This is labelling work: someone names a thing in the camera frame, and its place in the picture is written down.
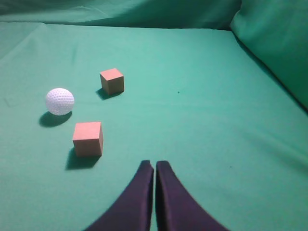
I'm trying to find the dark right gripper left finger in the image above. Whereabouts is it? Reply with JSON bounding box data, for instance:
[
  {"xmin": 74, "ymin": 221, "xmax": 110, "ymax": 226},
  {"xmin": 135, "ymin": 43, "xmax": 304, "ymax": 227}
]
[{"xmin": 86, "ymin": 160, "xmax": 154, "ymax": 231}]

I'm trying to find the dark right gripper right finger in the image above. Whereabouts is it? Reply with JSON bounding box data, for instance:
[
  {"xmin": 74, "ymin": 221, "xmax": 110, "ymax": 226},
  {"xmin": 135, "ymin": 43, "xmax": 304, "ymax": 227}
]
[{"xmin": 156, "ymin": 161, "xmax": 227, "ymax": 231}]

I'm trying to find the white dimpled golf ball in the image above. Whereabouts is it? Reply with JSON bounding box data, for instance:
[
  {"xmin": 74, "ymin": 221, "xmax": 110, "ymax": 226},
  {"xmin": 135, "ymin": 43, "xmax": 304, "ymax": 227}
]
[{"xmin": 46, "ymin": 88, "xmax": 75, "ymax": 116}]

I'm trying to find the near brown cube block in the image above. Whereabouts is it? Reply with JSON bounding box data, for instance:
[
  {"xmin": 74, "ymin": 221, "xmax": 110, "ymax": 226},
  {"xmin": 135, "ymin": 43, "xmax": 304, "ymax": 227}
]
[{"xmin": 72, "ymin": 122, "xmax": 103, "ymax": 157}]

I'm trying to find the brown cube block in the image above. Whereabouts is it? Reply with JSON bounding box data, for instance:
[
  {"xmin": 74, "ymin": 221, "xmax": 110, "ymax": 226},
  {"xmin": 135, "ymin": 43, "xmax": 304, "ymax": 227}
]
[
  {"xmin": 100, "ymin": 68, "xmax": 125, "ymax": 95},
  {"xmin": 72, "ymin": 122, "xmax": 103, "ymax": 157}
]

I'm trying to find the far brown cube block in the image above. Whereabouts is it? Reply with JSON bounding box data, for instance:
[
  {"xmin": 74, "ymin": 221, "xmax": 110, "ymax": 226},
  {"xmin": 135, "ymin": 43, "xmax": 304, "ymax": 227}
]
[{"xmin": 100, "ymin": 68, "xmax": 125, "ymax": 95}]

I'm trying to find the green cloth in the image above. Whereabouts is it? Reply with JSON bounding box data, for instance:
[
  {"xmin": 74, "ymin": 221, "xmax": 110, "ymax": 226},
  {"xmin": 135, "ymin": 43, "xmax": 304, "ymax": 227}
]
[{"xmin": 0, "ymin": 0, "xmax": 308, "ymax": 231}]

